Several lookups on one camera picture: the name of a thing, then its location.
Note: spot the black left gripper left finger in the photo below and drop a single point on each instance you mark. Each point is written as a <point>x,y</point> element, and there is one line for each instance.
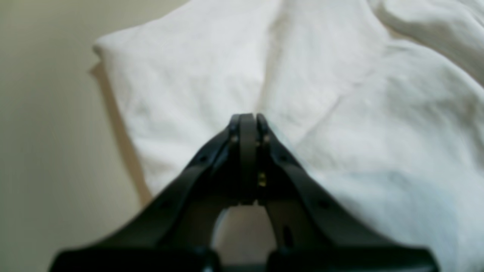
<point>143,244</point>

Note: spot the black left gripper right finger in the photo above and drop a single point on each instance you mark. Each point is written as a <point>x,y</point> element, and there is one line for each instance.
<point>314,233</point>

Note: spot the white T-shirt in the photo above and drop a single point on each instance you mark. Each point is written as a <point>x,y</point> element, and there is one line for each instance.
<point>380,100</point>

